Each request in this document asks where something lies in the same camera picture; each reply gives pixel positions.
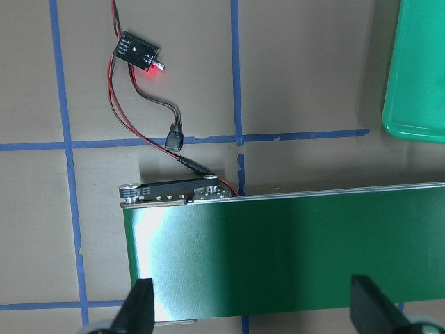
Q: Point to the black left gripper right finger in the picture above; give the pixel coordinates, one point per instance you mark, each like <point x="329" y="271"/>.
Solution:
<point x="372" y="312"/>

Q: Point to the green plastic tray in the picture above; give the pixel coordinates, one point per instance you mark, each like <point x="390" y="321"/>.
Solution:
<point x="414" y="99"/>

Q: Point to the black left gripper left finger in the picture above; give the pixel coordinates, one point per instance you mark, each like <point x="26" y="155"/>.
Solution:
<point x="137" y="312"/>

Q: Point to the green conveyor belt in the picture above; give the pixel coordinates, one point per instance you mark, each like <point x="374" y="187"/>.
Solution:
<point x="290" y="252"/>

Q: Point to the black sensor circuit board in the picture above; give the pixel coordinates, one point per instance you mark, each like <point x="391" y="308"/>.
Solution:
<point x="137" y="52"/>

